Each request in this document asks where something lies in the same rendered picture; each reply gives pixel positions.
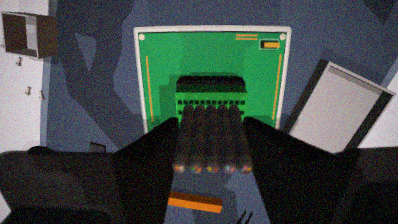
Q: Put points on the green power plug with dark wires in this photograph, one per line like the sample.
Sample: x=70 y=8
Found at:
x=211 y=132

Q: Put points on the dark blue work mat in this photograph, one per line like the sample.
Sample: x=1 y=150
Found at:
x=92 y=93

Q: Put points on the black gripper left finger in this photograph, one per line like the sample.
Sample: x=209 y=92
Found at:
x=132 y=185

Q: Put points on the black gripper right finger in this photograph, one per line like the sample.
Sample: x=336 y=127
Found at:
x=304 y=184

